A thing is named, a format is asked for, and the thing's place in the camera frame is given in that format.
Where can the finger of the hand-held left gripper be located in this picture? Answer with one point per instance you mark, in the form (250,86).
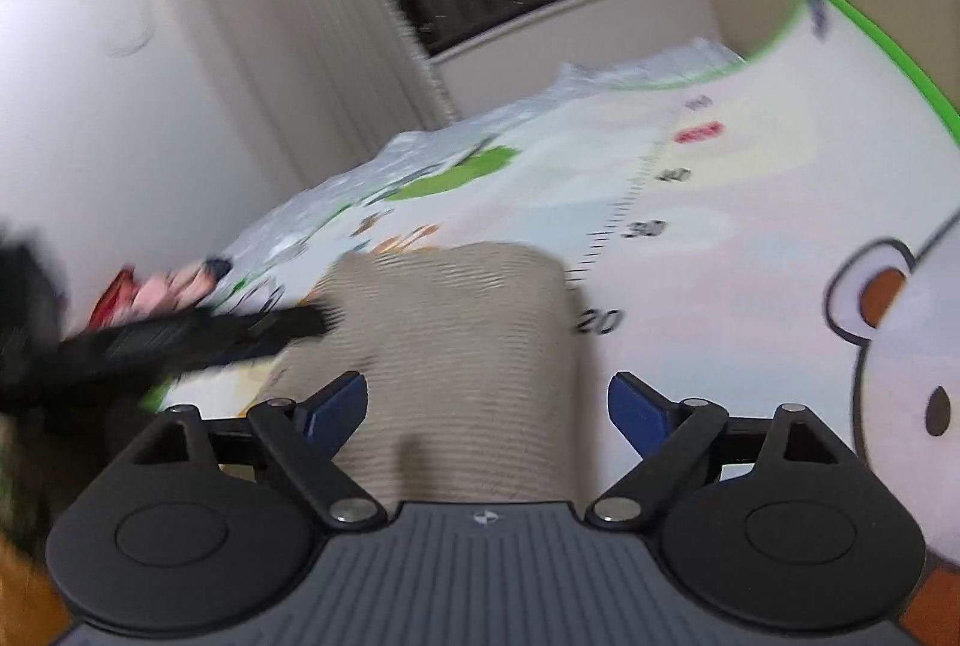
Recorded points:
(187,342)

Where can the pile of pink red clothes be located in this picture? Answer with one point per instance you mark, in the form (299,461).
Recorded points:
(165,293)

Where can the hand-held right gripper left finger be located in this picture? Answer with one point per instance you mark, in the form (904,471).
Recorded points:
(337,406)

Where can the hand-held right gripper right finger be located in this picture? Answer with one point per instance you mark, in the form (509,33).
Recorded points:
(637,409)

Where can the beige curtain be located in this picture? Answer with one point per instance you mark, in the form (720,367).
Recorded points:
(300,15)

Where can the beige striped sweater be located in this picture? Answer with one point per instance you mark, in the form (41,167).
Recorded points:
(450,353)

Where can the cartoon animal play mat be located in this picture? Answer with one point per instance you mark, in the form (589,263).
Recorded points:
(750,203)

